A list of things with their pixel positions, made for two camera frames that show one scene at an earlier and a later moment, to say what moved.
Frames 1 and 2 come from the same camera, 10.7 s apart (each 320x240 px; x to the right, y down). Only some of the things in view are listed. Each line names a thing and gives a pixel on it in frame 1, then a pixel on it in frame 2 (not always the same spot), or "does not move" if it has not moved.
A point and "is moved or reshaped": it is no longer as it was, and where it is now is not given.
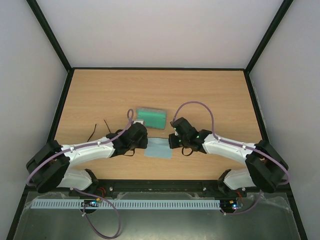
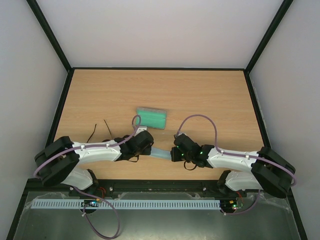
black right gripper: (172, 140) -> (174, 153)
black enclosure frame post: (39, 15) does not move
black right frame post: (279, 16) does not move
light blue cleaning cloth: (158, 148) is moved or reshaped
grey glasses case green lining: (153, 118) does not move
